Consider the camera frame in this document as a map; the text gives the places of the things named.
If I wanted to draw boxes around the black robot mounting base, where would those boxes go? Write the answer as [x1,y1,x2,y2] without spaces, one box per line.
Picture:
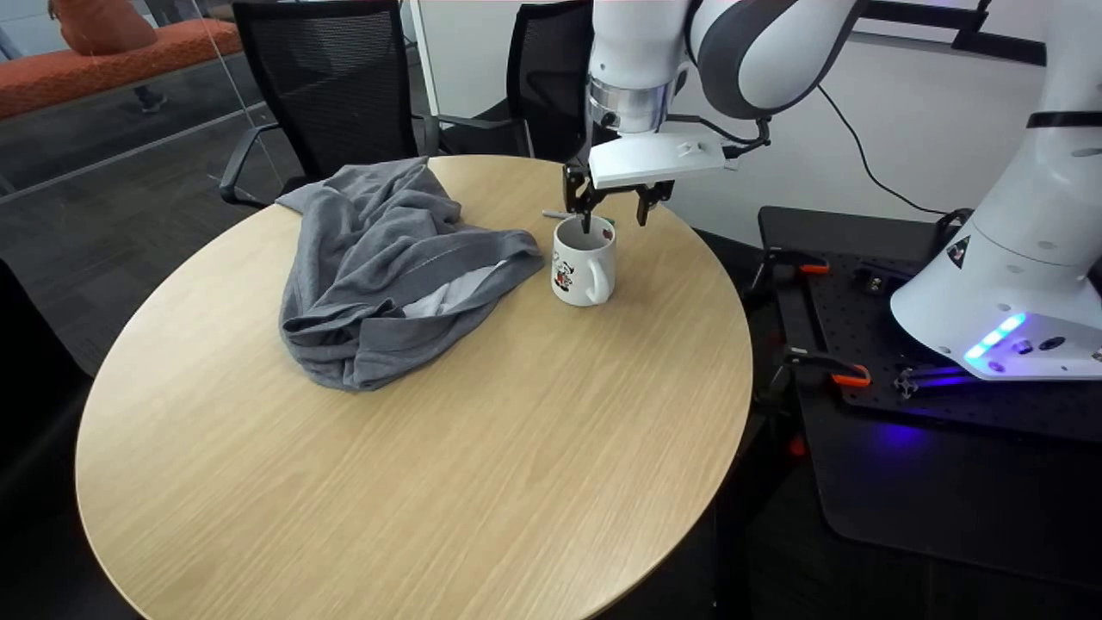
[757,205,1102,592]

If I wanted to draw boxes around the black fabric office chair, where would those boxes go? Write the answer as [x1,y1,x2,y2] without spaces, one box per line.
[436,0,593,160]

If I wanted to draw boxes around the round wooden table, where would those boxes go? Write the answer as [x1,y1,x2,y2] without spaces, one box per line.
[75,196,754,620]

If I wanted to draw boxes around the white printed coffee mug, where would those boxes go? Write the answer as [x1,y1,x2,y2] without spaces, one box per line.
[551,217,616,305]

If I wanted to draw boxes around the orange handled clamp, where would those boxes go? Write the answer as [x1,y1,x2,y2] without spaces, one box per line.
[785,345,870,390]
[764,249,830,277]

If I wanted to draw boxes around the grey crumpled sweatshirt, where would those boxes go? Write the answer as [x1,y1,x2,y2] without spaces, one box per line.
[277,157,543,393]

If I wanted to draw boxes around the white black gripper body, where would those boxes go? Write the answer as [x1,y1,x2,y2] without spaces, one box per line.
[562,129,726,198]

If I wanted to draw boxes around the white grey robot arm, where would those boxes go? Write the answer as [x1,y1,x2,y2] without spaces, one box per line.
[562,0,1102,383]

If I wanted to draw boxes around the black mesh office chair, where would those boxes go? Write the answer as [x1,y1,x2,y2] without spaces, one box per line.
[217,0,416,205]

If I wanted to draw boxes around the black power cable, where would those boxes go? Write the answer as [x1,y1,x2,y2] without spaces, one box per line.
[816,79,950,220]

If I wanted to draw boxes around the orange upholstered bench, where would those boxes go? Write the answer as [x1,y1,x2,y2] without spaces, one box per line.
[0,0,240,121]

